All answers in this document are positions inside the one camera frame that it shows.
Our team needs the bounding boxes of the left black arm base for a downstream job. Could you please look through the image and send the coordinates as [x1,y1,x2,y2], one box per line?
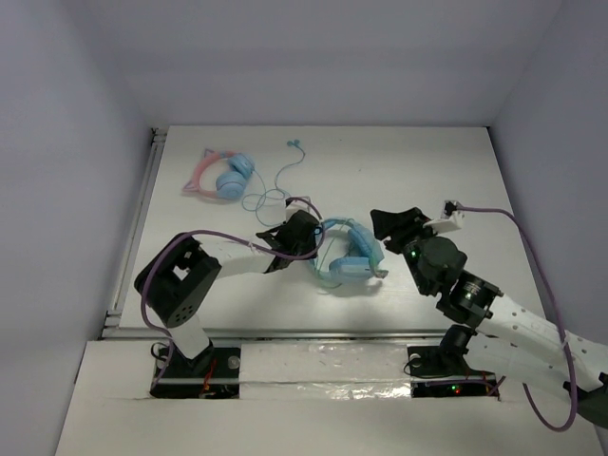
[149,342,241,399]

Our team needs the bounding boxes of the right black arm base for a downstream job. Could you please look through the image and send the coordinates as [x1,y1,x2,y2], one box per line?
[403,325,504,399]

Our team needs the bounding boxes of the aluminium rail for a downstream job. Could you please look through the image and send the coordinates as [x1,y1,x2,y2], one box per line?
[98,326,446,341]
[99,127,168,339]

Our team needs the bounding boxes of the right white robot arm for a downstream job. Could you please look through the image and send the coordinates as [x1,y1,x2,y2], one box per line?
[370,200,607,432]

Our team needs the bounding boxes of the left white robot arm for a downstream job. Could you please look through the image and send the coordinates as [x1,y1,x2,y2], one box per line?
[134,210,322,374]

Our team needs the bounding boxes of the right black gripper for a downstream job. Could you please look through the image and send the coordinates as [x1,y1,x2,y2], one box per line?
[372,207,441,295]

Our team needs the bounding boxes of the white foam block with tape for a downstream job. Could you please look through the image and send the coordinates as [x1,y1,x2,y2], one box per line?
[238,342,411,400]

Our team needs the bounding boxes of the large light blue headphones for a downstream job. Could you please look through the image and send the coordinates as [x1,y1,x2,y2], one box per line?
[309,218,389,286]

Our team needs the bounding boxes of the left side aluminium rail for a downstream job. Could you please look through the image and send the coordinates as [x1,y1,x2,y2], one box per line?
[99,127,168,339]

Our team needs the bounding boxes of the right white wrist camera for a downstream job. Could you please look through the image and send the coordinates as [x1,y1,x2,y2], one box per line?
[424,199,465,235]

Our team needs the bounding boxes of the blue earbuds with cable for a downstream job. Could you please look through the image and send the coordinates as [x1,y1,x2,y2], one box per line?
[240,139,307,228]

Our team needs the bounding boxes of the green headphone cable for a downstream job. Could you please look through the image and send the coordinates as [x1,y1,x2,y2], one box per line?
[313,217,389,291]

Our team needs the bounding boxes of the pink blue cat-ear headphones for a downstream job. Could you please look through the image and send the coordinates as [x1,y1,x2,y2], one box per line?
[181,148,256,200]

